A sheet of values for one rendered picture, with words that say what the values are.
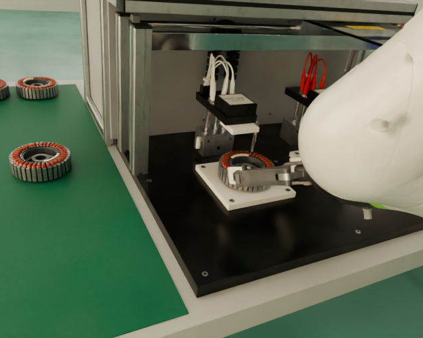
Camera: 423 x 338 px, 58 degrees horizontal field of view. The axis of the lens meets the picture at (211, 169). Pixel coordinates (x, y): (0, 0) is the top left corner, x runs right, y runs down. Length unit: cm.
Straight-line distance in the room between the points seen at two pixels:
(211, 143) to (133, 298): 41
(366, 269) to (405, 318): 110
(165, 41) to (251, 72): 35
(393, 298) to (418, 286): 16
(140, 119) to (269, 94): 43
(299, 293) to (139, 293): 24
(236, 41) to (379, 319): 128
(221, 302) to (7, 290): 29
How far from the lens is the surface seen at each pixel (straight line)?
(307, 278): 64
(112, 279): 59
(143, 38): 68
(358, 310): 172
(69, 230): 68
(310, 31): 93
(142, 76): 70
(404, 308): 183
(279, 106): 108
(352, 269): 69
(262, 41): 79
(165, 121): 93
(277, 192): 75
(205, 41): 73
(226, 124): 75
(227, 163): 74
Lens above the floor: 118
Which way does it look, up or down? 30 degrees down
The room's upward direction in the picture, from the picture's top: 7 degrees clockwise
